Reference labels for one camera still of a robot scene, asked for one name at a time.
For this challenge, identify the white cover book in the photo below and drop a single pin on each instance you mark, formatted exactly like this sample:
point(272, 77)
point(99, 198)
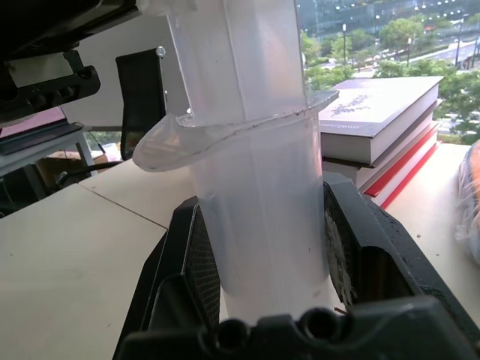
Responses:
point(397, 153)

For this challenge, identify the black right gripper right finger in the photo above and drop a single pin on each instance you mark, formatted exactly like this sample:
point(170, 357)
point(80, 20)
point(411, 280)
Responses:
point(378, 232)

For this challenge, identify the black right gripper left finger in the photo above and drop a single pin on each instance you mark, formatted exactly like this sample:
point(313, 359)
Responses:
point(176, 262)

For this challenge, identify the red cover book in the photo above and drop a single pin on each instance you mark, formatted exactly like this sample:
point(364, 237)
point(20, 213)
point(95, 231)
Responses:
point(405, 172)

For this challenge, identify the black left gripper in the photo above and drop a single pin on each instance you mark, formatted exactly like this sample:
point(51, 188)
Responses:
point(45, 95)

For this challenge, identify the white background desk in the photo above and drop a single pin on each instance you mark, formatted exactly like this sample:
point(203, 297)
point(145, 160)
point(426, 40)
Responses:
point(48, 144)

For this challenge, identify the grey cover thick book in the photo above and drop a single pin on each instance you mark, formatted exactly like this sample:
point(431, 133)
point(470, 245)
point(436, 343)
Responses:
point(375, 112)

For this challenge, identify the brown cardboard box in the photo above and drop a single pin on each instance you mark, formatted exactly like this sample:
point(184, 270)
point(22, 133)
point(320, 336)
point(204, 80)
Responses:
point(56, 165)

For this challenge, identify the orange object in plastic bag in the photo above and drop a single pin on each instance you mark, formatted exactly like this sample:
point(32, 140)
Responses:
point(470, 195)

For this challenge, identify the translucent plastic pitcher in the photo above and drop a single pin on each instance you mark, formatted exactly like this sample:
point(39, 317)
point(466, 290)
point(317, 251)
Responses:
point(258, 168)

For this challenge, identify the black office chair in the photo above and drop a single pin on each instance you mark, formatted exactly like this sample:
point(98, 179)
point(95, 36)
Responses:
point(140, 101)

